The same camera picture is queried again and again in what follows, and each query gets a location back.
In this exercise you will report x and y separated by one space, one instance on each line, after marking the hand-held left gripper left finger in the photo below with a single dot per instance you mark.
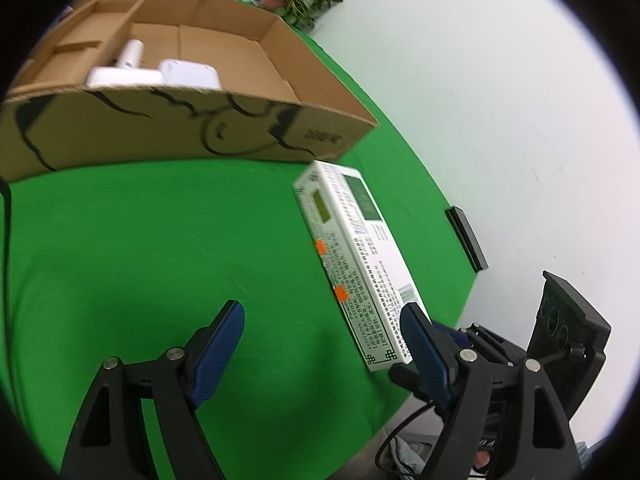
220 350

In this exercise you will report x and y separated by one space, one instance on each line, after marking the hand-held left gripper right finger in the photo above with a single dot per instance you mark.
425 355

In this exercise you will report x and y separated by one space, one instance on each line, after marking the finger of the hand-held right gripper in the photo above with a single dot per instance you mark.
492 345
402 377

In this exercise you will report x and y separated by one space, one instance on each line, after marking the white printed paper box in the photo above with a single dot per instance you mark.
350 240

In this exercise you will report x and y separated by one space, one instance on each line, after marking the large printed cardboard box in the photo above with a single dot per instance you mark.
150 135

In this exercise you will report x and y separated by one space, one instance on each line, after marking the white plastic case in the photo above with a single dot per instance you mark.
190 75

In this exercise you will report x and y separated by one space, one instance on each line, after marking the white handheld fan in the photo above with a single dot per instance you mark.
130 55

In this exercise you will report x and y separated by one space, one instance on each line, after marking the narrow brown cardboard box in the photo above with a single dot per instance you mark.
75 52

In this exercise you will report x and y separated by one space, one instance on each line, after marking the person's blue jeans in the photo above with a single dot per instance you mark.
410 455

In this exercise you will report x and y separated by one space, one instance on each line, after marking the black rectangular bar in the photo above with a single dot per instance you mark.
467 240

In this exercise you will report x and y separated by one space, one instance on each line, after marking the green tablecloth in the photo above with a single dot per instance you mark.
150 260

